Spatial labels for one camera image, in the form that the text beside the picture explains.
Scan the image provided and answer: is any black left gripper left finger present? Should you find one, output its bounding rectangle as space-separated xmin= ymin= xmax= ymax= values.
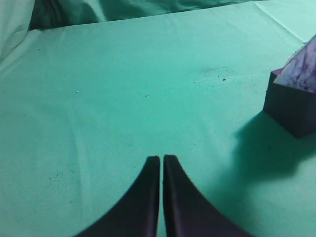
xmin=76 ymin=156 xmax=160 ymax=237

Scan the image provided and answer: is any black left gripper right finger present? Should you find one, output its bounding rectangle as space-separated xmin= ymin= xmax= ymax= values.
xmin=163 ymin=155 xmax=251 ymax=237

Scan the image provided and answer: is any dark purple cube block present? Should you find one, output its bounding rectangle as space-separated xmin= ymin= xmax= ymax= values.
xmin=263 ymin=68 xmax=316 ymax=138

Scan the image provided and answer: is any green cloth table cover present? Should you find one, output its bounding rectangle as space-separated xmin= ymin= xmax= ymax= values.
xmin=0 ymin=0 xmax=316 ymax=237

